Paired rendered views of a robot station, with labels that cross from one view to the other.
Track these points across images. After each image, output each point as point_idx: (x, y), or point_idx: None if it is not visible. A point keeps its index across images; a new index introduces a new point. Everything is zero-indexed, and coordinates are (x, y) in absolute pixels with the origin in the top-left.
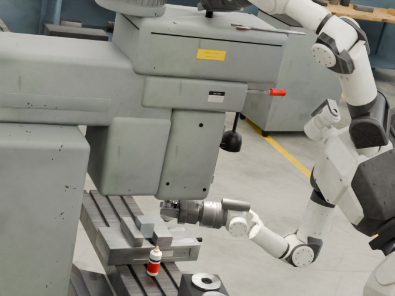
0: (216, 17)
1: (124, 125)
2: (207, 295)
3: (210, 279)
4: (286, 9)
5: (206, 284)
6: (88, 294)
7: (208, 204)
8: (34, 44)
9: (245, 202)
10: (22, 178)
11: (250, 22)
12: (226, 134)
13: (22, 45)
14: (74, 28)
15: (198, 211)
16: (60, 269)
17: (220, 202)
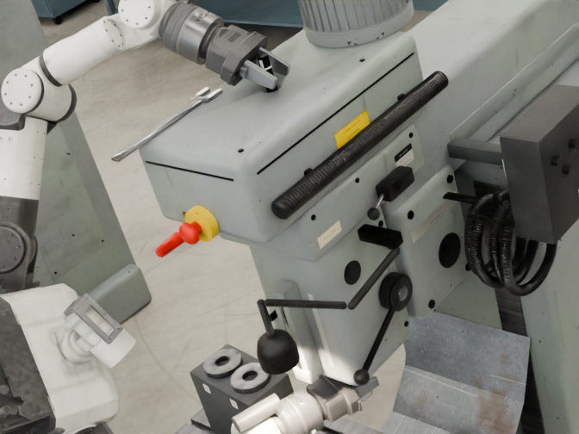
0: (260, 93)
1: None
2: (234, 359)
3: (246, 381)
4: None
5: (246, 370)
6: (445, 421)
7: (295, 393)
8: (448, 29)
9: (240, 412)
10: None
11: (213, 126)
12: (280, 329)
13: (449, 21)
14: (555, 110)
15: (307, 386)
16: None
17: (283, 409)
